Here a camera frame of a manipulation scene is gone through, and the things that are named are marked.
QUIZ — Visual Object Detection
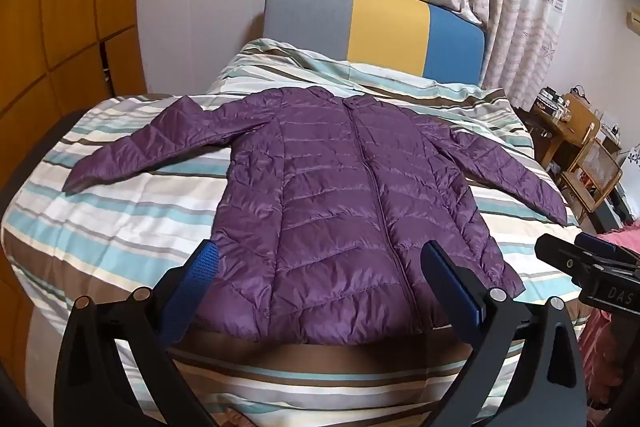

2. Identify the striped duvet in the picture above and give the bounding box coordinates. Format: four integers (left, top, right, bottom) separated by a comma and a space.
0, 38, 591, 427

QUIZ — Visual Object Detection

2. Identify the rattan shelf unit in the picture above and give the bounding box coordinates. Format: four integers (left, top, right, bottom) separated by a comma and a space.
559, 138, 624, 214

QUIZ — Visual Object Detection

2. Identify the grey yellow blue headboard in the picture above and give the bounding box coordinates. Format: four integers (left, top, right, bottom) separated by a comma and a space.
263, 0, 487, 86

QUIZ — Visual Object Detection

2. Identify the pink cloth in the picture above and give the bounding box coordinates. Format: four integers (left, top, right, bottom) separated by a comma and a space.
580, 218, 640, 413

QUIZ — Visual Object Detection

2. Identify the wooden wardrobe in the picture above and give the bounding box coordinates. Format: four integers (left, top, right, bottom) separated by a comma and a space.
0, 0, 151, 188

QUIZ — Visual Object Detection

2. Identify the black box on desk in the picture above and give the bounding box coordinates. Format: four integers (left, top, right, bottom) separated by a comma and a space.
533, 91, 562, 114

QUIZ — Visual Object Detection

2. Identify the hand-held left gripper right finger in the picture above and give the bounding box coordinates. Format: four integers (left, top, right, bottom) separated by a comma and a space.
421, 241, 587, 427

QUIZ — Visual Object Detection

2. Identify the wooden chair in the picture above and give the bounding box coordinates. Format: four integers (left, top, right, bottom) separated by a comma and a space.
560, 94, 602, 172

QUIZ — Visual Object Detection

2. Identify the purple puffer jacket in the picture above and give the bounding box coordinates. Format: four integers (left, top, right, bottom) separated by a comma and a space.
62, 86, 571, 347

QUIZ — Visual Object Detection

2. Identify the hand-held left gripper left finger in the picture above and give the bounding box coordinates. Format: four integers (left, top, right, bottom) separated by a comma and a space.
54, 239, 221, 427

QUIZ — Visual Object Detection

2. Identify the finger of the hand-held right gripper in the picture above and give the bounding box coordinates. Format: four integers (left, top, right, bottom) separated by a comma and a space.
534, 234, 608, 284
574, 232, 640, 270

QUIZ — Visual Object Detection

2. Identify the wooden side desk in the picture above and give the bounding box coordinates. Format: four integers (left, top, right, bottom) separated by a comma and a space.
517, 104, 568, 168

